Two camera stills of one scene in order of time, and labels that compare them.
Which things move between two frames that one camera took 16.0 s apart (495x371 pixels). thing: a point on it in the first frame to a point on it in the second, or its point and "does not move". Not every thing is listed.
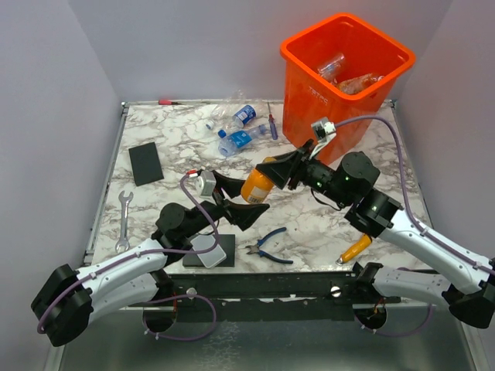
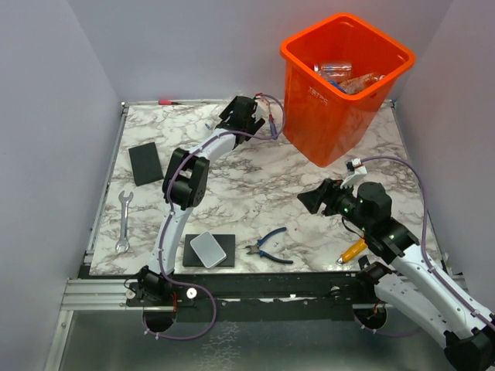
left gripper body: x=216 y=209 to x=252 y=124
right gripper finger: x=281 y=168 to x=312 y=199
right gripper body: x=313 y=173 to x=343 y=202
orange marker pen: x=357 y=248 does not move
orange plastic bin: x=339 y=69 does not move
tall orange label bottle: x=357 y=84 does not move
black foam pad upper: x=146 y=165 does not move
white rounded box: x=212 y=258 does not move
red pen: x=167 y=102 does not move
